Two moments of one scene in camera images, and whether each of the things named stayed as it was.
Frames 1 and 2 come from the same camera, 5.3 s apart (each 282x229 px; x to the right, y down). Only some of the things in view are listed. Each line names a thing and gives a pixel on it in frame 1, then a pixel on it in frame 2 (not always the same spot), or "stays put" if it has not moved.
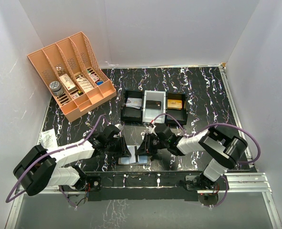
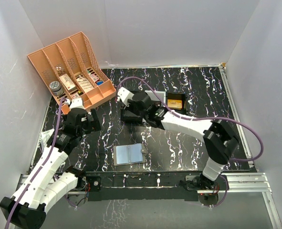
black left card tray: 131,115 stays put
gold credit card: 174,104 stays put
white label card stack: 85,84 stays put
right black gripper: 146,147 to 129,106
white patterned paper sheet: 48,139 stays put
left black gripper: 123,150 to 93,125
